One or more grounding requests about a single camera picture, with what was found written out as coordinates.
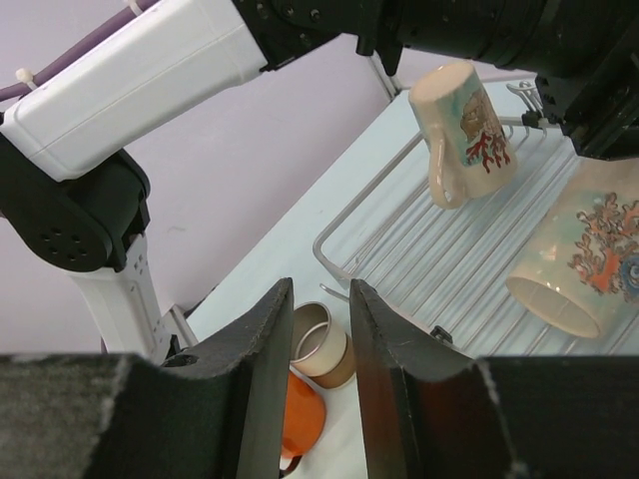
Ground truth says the orange mug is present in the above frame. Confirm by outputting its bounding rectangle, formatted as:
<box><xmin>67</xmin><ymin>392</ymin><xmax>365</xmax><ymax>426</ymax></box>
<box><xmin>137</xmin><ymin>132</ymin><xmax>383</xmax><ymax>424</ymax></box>
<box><xmin>280</xmin><ymin>371</ymin><xmax>326</xmax><ymax>478</ymax></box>

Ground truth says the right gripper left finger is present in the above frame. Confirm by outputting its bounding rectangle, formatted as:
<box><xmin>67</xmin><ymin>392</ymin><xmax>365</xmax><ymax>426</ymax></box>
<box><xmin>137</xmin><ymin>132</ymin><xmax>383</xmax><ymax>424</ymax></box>
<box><xmin>1</xmin><ymin>278</ymin><xmax>294</xmax><ymax>478</ymax></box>

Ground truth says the metal wire dish rack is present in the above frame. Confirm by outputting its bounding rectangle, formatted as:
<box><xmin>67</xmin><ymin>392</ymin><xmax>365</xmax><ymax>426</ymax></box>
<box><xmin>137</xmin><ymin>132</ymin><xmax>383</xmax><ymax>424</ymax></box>
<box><xmin>313</xmin><ymin>80</ymin><xmax>638</xmax><ymax>355</ymax></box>

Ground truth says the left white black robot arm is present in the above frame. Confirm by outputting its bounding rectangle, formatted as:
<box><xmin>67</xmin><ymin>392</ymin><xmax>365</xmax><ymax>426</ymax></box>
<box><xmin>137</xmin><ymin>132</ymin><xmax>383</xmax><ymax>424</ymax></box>
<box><xmin>1</xmin><ymin>1</ymin><xmax>638</xmax><ymax>364</ymax></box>

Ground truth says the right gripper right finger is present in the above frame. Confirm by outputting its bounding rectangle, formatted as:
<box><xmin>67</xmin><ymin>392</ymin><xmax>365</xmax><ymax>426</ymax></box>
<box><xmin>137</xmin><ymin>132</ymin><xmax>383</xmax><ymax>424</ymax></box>
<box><xmin>349</xmin><ymin>279</ymin><xmax>638</xmax><ymax>478</ymax></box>

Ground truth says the beige mug blue print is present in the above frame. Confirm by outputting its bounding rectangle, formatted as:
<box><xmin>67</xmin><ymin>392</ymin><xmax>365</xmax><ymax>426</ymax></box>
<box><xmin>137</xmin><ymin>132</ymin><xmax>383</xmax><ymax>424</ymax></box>
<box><xmin>506</xmin><ymin>159</ymin><xmax>638</xmax><ymax>338</ymax></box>

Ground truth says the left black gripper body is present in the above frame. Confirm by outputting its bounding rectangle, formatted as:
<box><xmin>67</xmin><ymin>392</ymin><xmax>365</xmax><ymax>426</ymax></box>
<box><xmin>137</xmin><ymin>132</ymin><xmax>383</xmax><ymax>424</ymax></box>
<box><xmin>353</xmin><ymin>0</ymin><xmax>639</xmax><ymax>162</ymax></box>

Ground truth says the small steel cup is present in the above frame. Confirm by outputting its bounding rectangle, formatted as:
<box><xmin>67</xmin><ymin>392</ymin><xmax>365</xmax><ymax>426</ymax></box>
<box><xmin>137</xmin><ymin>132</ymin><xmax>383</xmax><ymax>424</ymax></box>
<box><xmin>290</xmin><ymin>302</ymin><xmax>355</xmax><ymax>389</ymax></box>

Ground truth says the beige mug coral print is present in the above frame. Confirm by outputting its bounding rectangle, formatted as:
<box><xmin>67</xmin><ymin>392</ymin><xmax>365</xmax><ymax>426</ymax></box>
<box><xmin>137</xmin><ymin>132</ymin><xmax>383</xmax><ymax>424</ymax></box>
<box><xmin>408</xmin><ymin>61</ymin><xmax>518</xmax><ymax>210</ymax></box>

